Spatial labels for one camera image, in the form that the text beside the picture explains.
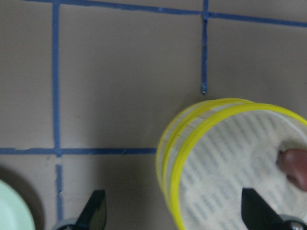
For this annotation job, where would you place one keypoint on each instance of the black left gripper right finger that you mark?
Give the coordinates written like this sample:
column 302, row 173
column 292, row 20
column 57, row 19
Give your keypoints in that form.
column 256, row 214

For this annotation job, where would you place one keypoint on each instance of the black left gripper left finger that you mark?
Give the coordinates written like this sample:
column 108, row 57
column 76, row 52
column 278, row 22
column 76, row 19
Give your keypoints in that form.
column 93, row 216

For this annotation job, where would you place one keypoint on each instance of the brown bun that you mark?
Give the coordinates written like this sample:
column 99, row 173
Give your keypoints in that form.
column 293, row 163

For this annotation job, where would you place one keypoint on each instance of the yellow bamboo steamer bottom layer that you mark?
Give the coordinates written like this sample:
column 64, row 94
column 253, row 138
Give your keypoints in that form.
column 175, row 127

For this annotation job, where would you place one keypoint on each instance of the light green plate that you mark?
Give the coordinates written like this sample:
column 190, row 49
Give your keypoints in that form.
column 14, row 212

